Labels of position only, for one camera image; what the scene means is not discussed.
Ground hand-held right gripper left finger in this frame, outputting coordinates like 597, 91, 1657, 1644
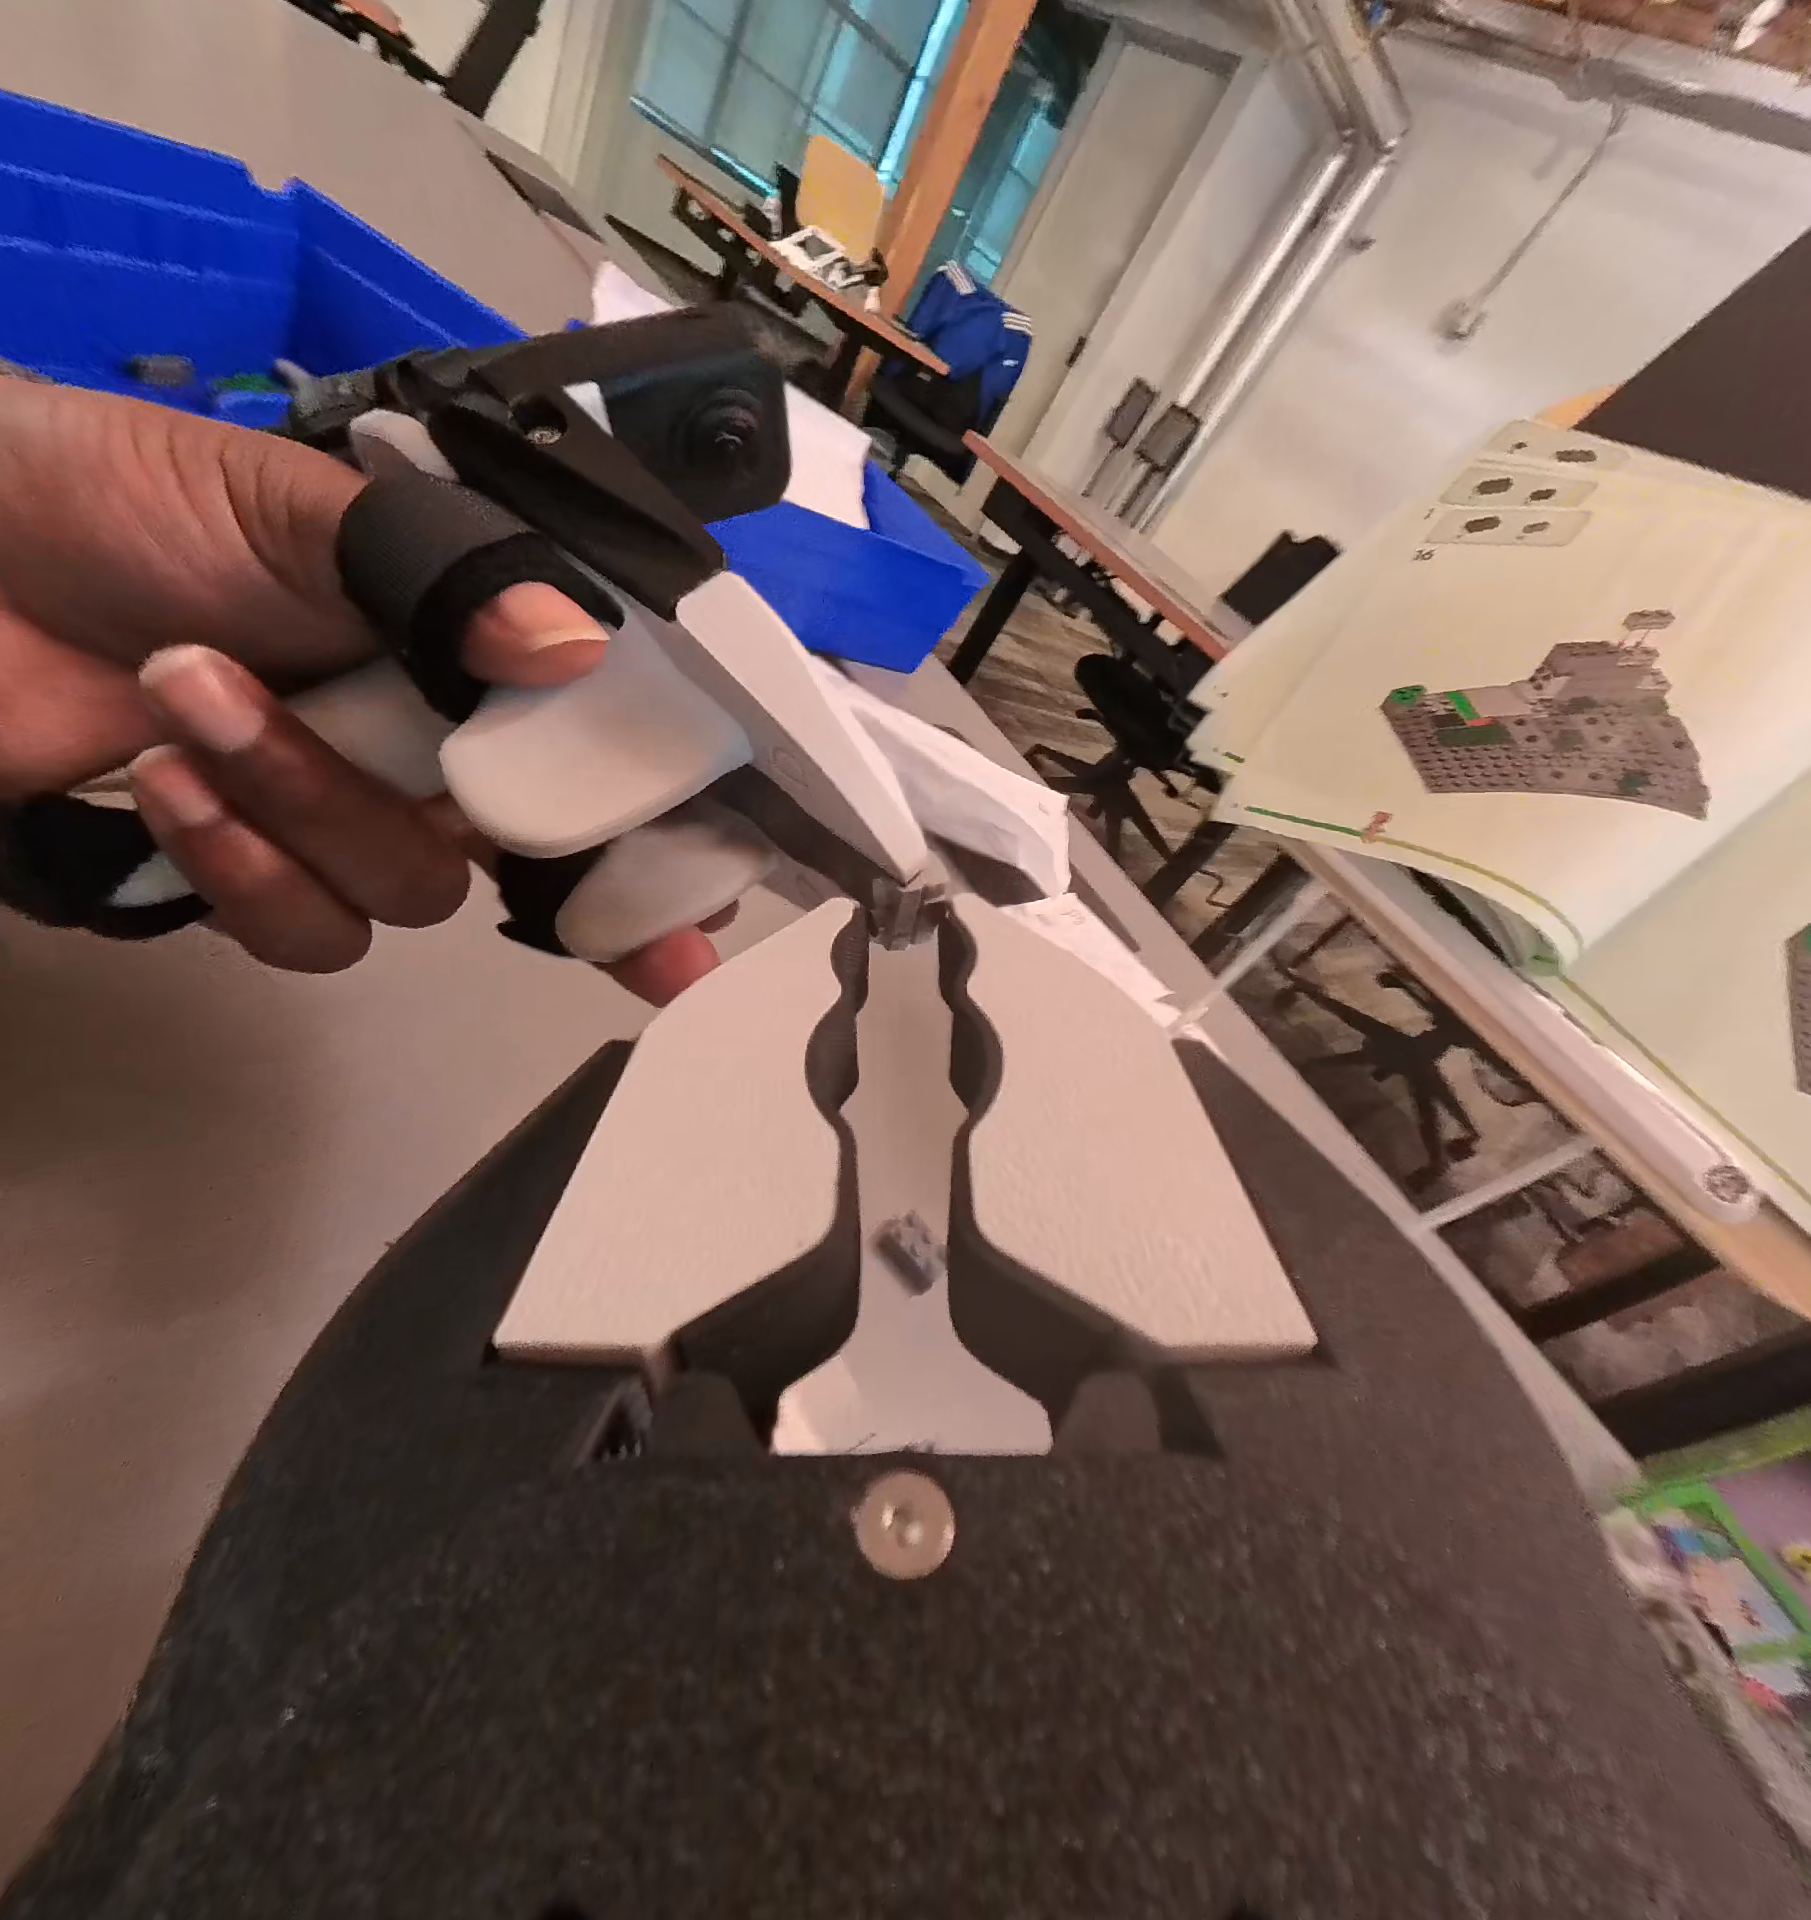
489, 899, 865, 1427

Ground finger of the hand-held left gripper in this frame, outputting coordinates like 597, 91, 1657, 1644
671, 574, 940, 889
733, 772, 907, 921

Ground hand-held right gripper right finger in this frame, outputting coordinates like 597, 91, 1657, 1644
940, 899, 1321, 1427

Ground brick building instruction booklet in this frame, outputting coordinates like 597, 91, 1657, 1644
1190, 420, 1811, 1141

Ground person's left hand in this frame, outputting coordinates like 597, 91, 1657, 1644
0, 368, 743, 1009

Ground office table wooden edge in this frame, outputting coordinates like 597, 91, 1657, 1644
961, 429, 1240, 840
654, 151, 951, 408

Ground large window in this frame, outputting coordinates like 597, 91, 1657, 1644
627, 0, 1064, 288

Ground blue jacket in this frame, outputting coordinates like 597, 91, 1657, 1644
902, 258, 1037, 425

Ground wooden pillar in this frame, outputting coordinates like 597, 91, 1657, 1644
873, 0, 1041, 294

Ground green toy set box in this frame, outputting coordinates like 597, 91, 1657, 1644
1603, 1426, 1811, 1838

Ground silver duct pipe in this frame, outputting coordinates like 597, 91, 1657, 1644
1145, 0, 1415, 452

